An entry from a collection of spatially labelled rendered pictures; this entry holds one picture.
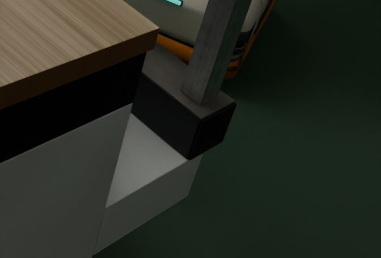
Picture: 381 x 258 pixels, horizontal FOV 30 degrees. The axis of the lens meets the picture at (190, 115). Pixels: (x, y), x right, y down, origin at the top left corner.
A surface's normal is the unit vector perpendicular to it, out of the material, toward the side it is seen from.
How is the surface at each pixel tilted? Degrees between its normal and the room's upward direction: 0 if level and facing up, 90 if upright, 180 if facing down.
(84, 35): 0
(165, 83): 0
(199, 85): 90
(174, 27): 90
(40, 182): 90
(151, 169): 0
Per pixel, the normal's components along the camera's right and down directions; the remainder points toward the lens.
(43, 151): 0.72, 0.57
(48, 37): 0.25, -0.75
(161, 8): -0.32, 0.54
